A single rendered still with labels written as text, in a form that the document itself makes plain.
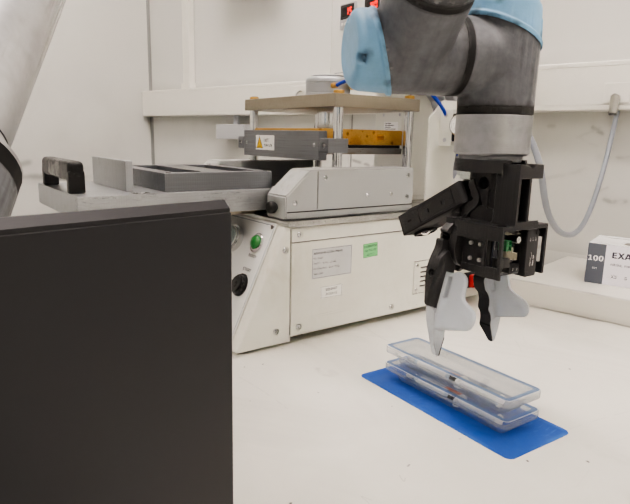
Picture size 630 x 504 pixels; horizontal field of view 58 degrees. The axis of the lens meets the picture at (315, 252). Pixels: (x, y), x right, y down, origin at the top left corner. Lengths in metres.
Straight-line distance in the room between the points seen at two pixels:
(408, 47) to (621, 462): 0.43
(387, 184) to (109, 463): 0.75
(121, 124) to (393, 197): 1.68
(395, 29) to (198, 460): 0.40
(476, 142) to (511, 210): 0.07
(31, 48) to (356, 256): 0.54
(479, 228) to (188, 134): 1.82
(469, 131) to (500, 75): 0.06
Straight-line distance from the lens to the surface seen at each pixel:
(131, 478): 0.21
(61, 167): 0.79
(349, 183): 0.85
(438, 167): 1.00
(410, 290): 0.97
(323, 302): 0.85
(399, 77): 0.54
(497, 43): 0.58
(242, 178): 0.82
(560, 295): 1.10
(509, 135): 0.58
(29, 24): 0.53
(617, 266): 1.14
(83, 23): 2.41
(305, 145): 0.90
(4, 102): 0.48
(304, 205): 0.81
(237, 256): 0.86
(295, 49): 1.88
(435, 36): 0.52
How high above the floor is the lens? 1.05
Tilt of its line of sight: 11 degrees down
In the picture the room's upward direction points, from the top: 1 degrees clockwise
